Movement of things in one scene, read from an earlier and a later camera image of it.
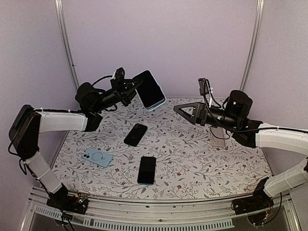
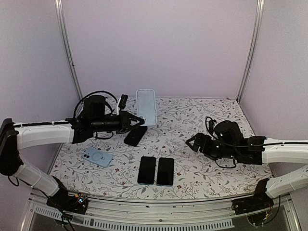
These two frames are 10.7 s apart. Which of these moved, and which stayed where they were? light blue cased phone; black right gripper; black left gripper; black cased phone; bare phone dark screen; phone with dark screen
Moved: phone with dark screen; black left gripper; black right gripper
Stayed: light blue cased phone; bare phone dark screen; black cased phone
